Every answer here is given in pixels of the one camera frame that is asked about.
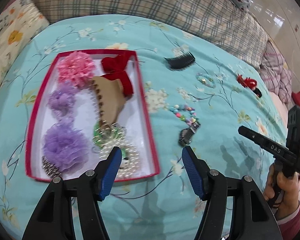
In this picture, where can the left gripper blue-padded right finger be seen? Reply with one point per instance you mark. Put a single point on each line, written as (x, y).
(197, 170)

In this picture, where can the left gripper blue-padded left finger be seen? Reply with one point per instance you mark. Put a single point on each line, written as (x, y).
(106, 172)

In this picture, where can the dark rhinestone hair clip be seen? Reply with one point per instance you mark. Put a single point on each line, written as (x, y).
(185, 136)

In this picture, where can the large purple tulle scrunchie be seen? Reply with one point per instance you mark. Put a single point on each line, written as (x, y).
(64, 147)

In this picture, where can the silver rhinestone hair clip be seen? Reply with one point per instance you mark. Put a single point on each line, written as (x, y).
(50, 168)

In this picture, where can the beige claw hair clip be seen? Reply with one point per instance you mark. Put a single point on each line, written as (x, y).
(110, 98)

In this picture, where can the small purple tulle scrunchie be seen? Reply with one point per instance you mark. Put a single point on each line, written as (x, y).
(62, 100)

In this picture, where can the red velvet bow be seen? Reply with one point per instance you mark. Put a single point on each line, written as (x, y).
(115, 69)

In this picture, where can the pink tulle scrunchie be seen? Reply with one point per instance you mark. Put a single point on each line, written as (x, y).
(77, 68)

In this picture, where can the red jewelry tray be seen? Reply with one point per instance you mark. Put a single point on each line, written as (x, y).
(134, 118)

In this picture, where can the person's right hand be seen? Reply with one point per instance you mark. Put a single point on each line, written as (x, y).
(290, 187)

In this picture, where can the red furry hair clip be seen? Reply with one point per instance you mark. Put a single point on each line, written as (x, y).
(249, 83)

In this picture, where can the pink plaid blanket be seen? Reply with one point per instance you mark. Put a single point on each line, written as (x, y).
(275, 73)

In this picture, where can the black hair comb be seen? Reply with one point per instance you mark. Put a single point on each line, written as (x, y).
(181, 62)

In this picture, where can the plaid pillow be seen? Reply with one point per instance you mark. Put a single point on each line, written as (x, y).
(217, 21)

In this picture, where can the cartoon print cushion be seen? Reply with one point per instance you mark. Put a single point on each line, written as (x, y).
(19, 23)

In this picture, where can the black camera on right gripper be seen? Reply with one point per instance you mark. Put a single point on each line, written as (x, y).
(293, 135)

